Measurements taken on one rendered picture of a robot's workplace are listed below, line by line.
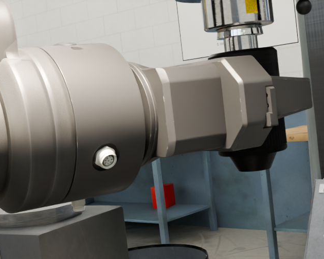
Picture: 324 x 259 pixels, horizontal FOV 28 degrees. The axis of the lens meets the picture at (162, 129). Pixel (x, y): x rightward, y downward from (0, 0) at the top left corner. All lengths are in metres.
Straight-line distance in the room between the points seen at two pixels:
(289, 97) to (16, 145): 0.19
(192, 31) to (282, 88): 5.42
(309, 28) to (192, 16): 5.02
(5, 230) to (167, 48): 5.48
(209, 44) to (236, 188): 1.28
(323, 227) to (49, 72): 0.55
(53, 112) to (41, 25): 7.05
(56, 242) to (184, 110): 0.24
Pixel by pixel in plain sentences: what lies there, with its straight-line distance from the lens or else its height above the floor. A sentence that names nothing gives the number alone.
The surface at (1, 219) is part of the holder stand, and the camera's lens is 0.60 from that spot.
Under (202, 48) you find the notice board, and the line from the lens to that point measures 5.77.
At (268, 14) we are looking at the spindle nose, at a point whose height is 1.28.
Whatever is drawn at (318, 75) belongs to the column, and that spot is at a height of 1.24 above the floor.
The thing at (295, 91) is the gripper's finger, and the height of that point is 1.23.
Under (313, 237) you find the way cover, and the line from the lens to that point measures 0.83.
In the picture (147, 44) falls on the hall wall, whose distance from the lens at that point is 6.19.
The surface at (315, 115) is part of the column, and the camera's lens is 0.84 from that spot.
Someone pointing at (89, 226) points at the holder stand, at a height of 1.13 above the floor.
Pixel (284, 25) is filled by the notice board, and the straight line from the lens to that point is 5.31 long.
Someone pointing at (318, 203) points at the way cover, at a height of 1.08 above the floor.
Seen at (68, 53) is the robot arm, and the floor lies 1.27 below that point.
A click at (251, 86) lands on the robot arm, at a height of 1.24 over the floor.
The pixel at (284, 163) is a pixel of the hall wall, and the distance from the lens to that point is 5.38.
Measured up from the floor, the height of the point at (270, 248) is 0.09.
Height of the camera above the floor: 1.24
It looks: 3 degrees down
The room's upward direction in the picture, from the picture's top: 7 degrees counter-clockwise
